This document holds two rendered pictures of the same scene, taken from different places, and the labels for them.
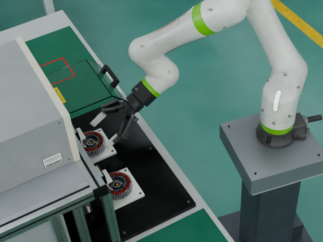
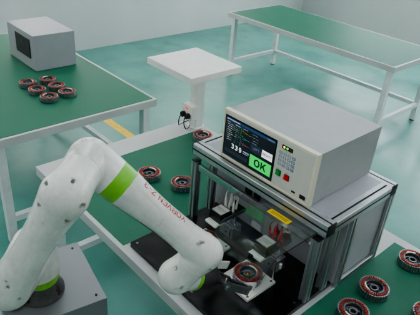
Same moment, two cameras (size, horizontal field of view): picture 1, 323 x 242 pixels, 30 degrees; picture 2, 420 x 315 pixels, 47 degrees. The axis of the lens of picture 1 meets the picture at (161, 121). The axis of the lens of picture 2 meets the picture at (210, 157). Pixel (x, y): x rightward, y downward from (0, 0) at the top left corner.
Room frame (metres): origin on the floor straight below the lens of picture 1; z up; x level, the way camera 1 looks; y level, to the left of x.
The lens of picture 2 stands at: (2.80, -0.33, 2.06)
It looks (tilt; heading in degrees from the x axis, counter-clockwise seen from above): 30 degrees down; 160
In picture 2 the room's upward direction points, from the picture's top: 5 degrees clockwise
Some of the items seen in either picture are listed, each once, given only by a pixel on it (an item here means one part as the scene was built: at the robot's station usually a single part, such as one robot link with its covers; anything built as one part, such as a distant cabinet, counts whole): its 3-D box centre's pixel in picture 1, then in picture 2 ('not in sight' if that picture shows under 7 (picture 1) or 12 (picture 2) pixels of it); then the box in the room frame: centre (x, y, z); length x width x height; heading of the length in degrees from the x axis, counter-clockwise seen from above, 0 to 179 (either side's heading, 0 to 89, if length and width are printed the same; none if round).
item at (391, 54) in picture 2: not in sight; (320, 64); (-1.68, 2.47, 0.37); 2.10 x 0.90 x 0.75; 25
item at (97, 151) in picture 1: (91, 143); (247, 274); (1.60, 0.29, 0.80); 0.11 x 0.11 x 0.04
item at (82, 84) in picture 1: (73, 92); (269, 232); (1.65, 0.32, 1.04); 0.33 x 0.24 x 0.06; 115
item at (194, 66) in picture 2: not in sight; (192, 101); (0.43, 0.39, 0.98); 0.37 x 0.35 x 0.46; 25
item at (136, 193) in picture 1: (118, 189); not in sight; (1.38, 0.19, 0.78); 0.15 x 0.15 x 0.01; 25
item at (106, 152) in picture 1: (91, 147); (247, 279); (1.60, 0.29, 0.78); 0.15 x 0.15 x 0.01; 25
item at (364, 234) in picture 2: not in sight; (362, 239); (1.62, 0.74, 0.91); 0.28 x 0.03 x 0.32; 115
